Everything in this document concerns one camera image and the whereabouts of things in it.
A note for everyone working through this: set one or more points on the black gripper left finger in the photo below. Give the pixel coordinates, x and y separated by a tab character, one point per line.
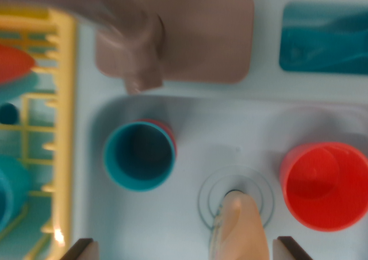
84	251

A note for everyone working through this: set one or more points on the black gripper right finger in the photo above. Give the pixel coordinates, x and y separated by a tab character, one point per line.
287	251

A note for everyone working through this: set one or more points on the cream detergent bottle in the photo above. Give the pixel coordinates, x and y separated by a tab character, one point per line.
241	228

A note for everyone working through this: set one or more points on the light blue toy sink unit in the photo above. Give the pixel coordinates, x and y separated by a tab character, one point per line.
187	113

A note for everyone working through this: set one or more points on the yellow dish rack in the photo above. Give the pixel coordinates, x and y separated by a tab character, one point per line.
67	99

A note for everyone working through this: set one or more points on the teal toy plate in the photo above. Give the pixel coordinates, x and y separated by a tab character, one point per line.
28	83

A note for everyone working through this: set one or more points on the red toy plate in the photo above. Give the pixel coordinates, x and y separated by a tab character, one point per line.
14	64

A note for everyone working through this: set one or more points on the grey toy faucet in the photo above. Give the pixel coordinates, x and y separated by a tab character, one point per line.
201	35

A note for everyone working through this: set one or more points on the teal dish brush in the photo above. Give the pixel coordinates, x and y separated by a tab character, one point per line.
339	24

